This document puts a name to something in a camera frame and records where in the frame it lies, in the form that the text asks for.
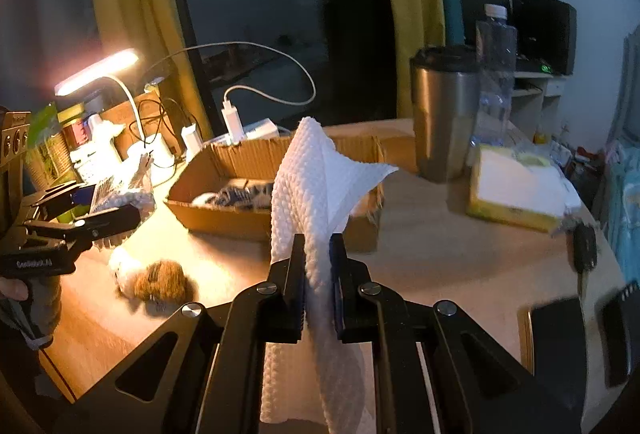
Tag person's left hand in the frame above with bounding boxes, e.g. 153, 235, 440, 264
0, 277, 31, 302

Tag white textured cloth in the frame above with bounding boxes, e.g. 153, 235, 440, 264
260, 117, 400, 434

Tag blue printed blanket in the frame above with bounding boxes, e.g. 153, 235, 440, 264
607, 139, 640, 275

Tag black phone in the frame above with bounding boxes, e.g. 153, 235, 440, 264
527, 297, 588, 410

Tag grey padded headboard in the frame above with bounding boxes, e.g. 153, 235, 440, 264
607, 22, 640, 145

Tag steel tumbler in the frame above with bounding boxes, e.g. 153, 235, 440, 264
410, 45, 481, 182

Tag black car key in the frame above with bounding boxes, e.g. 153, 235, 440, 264
571, 223, 598, 300

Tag brown jar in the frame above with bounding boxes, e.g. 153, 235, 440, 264
65, 119, 92, 148

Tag brown fluffy plush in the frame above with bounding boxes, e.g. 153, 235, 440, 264
110, 247, 197, 311

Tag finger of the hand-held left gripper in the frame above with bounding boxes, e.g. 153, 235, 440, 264
30, 181, 96, 217
24, 204, 142, 247

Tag black rectangular case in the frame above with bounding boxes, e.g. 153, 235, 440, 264
597, 281, 640, 389

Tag cardboard box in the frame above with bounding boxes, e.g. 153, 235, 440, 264
164, 134, 386, 252

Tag white bottle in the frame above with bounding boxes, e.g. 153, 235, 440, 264
87, 114, 126, 165

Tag green snack bag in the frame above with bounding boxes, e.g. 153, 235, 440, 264
27, 103, 68, 180

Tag white charger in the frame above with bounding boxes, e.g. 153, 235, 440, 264
221, 102, 246, 145

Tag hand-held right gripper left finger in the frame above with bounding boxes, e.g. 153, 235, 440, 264
52, 233, 307, 434

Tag white shelf unit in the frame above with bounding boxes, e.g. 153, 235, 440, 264
510, 72, 568, 135

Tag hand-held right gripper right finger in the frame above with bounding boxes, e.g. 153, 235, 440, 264
328, 233, 583, 434

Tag grey dotted sock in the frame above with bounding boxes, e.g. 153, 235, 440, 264
192, 181, 275, 212

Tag white charger cable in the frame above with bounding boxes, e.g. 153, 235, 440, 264
150, 42, 317, 108

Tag black cable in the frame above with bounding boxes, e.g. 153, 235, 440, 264
127, 97, 201, 150

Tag brown cardboard carton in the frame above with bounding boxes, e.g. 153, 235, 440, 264
102, 92, 176, 160

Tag clear water bottle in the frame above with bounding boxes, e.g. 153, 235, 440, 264
467, 3, 518, 150

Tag white desk lamp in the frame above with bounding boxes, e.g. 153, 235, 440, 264
54, 48, 176, 170

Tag yellow tissue box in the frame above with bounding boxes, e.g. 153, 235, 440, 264
466, 144, 583, 232

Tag person's left forearm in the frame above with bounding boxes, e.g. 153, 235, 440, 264
0, 274, 63, 351

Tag small white adapter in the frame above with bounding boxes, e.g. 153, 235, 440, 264
181, 124, 203, 156

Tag white socket block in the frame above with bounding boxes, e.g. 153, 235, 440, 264
245, 118, 279, 140

